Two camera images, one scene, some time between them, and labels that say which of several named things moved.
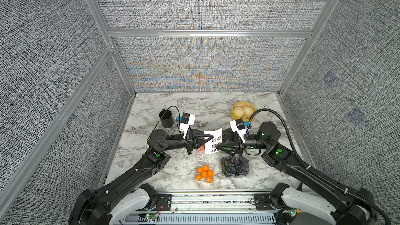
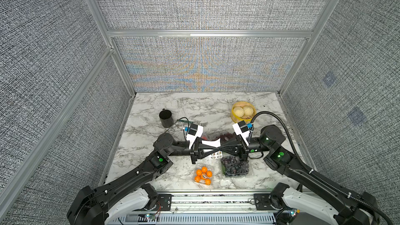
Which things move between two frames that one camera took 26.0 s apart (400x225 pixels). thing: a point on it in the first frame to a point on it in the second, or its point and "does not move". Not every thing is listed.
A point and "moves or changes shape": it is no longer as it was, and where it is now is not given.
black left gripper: (190, 142) to (197, 150)
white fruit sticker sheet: (210, 146) moves or changes shape
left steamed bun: (238, 111) does not move
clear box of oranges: (204, 172) does not move
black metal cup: (166, 120) does not move
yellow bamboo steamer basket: (242, 110) does not move
